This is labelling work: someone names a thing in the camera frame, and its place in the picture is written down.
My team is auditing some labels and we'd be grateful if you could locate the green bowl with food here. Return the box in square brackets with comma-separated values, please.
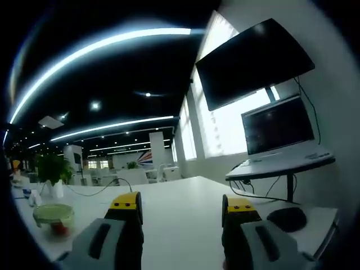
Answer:
[33, 204, 75, 237]

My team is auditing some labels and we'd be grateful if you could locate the white office chair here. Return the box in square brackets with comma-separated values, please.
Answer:
[151, 164, 169, 183]

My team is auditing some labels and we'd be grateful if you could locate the white tabletop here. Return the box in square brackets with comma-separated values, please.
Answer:
[12, 175, 340, 264]

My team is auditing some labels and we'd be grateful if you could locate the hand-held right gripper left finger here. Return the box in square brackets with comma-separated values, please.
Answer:
[64, 191, 145, 270]

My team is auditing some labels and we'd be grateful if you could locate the red tomato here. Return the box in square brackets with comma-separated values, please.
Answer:
[52, 221, 69, 233]

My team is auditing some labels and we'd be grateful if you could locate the potted green plant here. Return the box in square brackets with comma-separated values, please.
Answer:
[35, 153, 74, 197]

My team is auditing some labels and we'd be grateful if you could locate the black computer mouse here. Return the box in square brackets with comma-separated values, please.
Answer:
[266, 207, 307, 233]

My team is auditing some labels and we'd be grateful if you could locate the black wall monitor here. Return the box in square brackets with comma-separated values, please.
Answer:
[195, 18, 316, 111]

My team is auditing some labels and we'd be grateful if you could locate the white laptop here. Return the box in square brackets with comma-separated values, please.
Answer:
[226, 94, 335, 177]

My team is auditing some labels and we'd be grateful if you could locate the grey cable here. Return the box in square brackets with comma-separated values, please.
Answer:
[39, 177, 133, 197]

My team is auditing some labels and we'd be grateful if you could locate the small white box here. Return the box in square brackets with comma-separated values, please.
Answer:
[28, 189, 43, 206]

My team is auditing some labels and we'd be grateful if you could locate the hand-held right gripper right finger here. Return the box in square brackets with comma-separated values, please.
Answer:
[222, 193, 310, 270]

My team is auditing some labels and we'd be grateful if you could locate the black monitor cable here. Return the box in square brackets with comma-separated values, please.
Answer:
[294, 76, 322, 146]

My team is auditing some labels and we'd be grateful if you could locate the black laptop stand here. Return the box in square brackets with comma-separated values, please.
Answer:
[224, 157, 337, 205]

